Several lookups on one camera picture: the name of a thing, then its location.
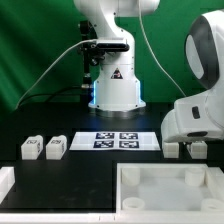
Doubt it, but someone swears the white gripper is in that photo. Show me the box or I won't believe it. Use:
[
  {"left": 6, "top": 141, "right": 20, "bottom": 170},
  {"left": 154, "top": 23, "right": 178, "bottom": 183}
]
[{"left": 161, "top": 98, "right": 224, "bottom": 143}]

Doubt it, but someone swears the white square tabletop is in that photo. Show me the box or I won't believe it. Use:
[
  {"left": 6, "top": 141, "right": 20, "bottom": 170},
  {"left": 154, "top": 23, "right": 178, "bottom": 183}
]
[{"left": 116, "top": 163, "right": 224, "bottom": 213}]

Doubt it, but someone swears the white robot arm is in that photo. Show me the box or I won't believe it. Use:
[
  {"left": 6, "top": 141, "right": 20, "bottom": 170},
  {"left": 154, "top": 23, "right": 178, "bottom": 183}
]
[{"left": 73, "top": 0, "right": 224, "bottom": 143}]

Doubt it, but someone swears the white sheet with tags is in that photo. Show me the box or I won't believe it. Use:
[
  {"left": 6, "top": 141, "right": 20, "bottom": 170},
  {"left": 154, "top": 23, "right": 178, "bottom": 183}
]
[{"left": 70, "top": 131, "right": 160, "bottom": 151}]

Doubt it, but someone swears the green backdrop curtain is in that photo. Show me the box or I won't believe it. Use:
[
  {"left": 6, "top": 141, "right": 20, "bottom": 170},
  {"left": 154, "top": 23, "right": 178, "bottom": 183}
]
[{"left": 0, "top": 0, "right": 224, "bottom": 117}]

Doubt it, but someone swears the white left obstacle block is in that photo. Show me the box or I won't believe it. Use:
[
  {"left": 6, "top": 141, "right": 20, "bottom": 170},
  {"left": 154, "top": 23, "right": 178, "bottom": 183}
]
[{"left": 0, "top": 167, "right": 15, "bottom": 204}]

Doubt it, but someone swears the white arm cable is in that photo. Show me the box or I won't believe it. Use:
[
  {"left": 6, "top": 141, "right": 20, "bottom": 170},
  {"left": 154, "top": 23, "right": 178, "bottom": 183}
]
[{"left": 137, "top": 0, "right": 187, "bottom": 98}]

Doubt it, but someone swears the black camera on stand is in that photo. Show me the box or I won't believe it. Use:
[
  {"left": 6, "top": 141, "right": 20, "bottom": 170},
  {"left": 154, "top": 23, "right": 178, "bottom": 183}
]
[{"left": 79, "top": 20, "right": 103, "bottom": 103}]

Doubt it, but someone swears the black cable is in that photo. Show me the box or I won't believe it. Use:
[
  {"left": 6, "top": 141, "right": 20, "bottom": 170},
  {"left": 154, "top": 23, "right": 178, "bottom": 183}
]
[{"left": 18, "top": 85, "right": 94, "bottom": 107}]

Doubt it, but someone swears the white front rail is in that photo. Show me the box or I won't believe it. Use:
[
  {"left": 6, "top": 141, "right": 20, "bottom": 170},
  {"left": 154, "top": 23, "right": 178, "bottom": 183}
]
[{"left": 0, "top": 213, "right": 224, "bottom": 224}]

